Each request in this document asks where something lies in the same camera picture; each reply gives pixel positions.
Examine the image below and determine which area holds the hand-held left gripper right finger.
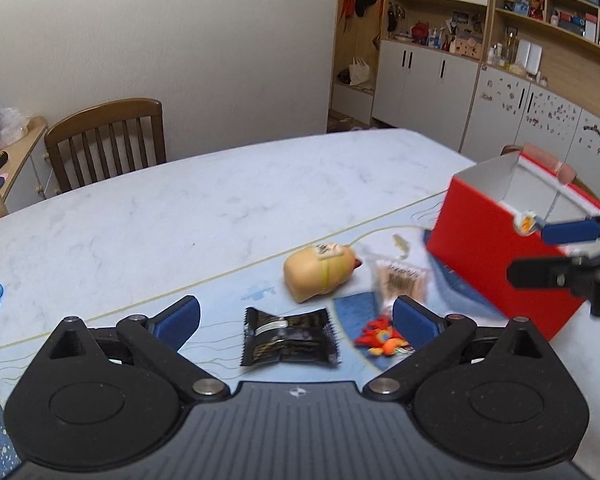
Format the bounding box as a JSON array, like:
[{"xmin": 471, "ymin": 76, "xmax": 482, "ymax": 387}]
[{"xmin": 362, "ymin": 295, "xmax": 551, "ymax": 405}]

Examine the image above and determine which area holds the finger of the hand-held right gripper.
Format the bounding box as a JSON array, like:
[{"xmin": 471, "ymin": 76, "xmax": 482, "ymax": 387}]
[
  {"xmin": 506, "ymin": 255, "xmax": 600, "ymax": 291},
  {"xmin": 537, "ymin": 210, "xmax": 600, "ymax": 247}
]

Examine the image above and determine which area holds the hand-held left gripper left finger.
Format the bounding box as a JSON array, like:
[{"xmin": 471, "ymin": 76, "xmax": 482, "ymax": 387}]
[{"xmin": 47, "ymin": 295, "xmax": 231, "ymax": 405}]

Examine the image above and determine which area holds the small white orange packet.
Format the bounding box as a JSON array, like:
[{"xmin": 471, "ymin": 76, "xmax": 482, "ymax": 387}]
[{"xmin": 514, "ymin": 209, "xmax": 543, "ymax": 236}]

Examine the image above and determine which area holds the red cardboard box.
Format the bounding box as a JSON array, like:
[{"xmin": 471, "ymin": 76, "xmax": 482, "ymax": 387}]
[{"xmin": 425, "ymin": 142, "xmax": 600, "ymax": 341}]

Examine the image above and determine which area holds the black snack packet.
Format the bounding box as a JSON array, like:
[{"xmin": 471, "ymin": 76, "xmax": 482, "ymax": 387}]
[{"xmin": 240, "ymin": 306, "xmax": 343, "ymax": 368}]

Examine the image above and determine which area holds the orange red small toy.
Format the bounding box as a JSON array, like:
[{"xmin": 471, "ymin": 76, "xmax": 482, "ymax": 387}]
[{"xmin": 355, "ymin": 316, "xmax": 411, "ymax": 357}]

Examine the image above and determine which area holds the clear packet of brown biscuits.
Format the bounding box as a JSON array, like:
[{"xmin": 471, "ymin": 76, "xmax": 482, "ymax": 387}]
[{"xmin": 372, "ymin": 259, "xmax": 428, "ymax": 306}]

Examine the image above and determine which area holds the yellow wrapped bun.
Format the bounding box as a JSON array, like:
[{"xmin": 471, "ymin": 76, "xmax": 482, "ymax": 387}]
[{"xmin": 283, "ymin": 242, "xmax": 363, "ymax": 304}]

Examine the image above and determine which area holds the white wooden cabinet unit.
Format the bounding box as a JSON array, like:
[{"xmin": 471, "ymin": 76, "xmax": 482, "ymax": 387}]
[{"xmin": 327, "ymin": 0, "xmax": 600, "ymax": 201}]

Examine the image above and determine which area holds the dark wooden chair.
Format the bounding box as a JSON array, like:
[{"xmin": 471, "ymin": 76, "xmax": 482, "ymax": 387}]
[{"xmin": 44, "ymin": 98, "xmax": 167, "ymax": 193}]

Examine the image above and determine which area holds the wooden side table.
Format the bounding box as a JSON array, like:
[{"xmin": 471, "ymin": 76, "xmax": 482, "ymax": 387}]
[{"xmin": 0, "ymin": 116, "xmax": 61, "ymax": 211}]

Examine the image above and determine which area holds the beige tote bag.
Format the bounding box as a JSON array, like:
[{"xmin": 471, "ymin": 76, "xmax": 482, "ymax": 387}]
[{"xmin": 349, "ymin": 57, "xmax": 372, "ymax": 86}]

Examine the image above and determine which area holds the clear plastic bag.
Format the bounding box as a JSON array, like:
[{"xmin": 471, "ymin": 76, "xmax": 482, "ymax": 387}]
[{"xmin": 0, "ymin": 107, "xmax": 30, "ymax": 146}]

